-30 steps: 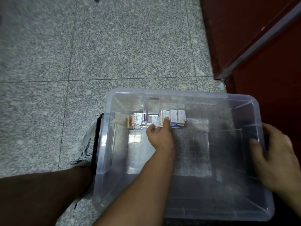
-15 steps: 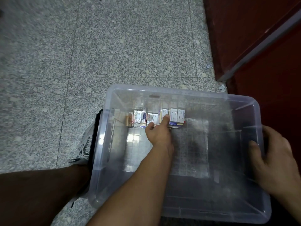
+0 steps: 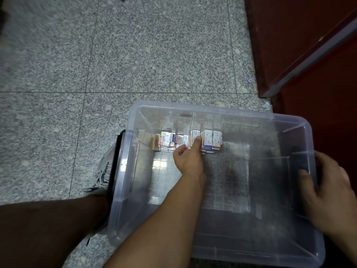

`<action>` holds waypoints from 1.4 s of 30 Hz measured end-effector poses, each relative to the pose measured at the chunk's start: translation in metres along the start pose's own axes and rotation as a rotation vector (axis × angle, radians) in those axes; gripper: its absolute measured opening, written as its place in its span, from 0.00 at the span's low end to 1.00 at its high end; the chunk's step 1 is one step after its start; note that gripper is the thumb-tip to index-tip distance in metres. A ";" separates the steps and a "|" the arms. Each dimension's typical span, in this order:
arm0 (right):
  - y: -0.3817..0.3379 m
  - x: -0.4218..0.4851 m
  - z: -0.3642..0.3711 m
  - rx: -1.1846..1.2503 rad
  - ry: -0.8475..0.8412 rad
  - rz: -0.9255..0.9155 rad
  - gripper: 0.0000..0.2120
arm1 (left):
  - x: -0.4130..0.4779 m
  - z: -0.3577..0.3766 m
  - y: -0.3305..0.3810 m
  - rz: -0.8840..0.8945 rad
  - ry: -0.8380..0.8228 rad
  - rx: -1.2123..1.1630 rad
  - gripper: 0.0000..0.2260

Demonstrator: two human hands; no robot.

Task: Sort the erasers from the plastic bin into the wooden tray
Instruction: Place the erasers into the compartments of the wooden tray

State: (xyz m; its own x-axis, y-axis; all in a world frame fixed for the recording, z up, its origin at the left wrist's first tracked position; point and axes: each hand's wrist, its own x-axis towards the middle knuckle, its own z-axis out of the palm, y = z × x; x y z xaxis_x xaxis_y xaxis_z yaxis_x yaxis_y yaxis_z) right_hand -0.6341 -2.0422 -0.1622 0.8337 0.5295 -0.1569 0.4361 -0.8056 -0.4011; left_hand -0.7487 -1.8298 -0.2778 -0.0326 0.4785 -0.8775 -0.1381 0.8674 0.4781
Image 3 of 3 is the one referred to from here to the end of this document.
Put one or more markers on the row of small medicine boxes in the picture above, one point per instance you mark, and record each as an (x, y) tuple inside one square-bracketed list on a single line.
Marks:
[(212, 139)]

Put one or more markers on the person's left leg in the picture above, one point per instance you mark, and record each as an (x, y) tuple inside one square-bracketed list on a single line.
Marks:
[(47, 231)]

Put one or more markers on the person's right hand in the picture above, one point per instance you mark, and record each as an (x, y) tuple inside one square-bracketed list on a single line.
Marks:
[(332, 200)]

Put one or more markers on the grey metal door strip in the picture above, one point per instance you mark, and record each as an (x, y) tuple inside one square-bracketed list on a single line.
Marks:
[(309, 58)]

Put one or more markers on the dark red wooden door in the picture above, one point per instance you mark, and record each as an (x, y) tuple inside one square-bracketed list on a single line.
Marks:
[(292, 39)]

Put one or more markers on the person's left hand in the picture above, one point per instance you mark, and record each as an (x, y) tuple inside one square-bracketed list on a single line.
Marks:
[(189, 163)]

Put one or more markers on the person's left thumb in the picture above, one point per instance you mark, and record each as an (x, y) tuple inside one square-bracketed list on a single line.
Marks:
[(198, 142)]

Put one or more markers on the small white paper scrap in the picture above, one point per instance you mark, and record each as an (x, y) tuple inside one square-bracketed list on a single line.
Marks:
[(250, 80), (267, 106)]

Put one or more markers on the clear plastic storage bin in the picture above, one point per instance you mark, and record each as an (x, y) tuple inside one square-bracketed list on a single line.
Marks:
[(228, 226)]

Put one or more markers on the person's right thumb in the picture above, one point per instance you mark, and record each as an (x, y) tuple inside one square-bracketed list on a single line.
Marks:
[(306, 181)]

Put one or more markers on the person's left forearm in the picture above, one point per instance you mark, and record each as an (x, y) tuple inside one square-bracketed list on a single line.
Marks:
[(167, 226)]

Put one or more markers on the grey sneaker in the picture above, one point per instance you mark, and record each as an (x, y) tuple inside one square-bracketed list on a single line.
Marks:
[(104, 173)]

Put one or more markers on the person's right forearm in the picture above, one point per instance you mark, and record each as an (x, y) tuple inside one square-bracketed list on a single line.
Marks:
[(350, 248)]

